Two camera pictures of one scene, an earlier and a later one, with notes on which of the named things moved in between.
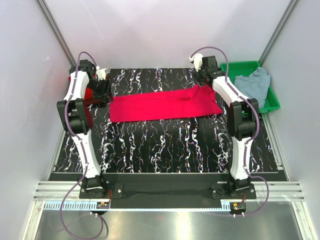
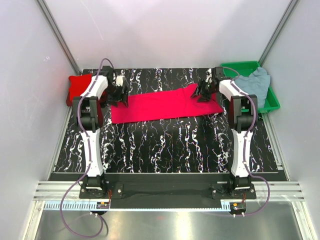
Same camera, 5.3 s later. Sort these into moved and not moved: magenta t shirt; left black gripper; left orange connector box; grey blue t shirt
Moved: left black gripper
Not moved: grey blue t shirt; left orange connector box; magenta t shirt
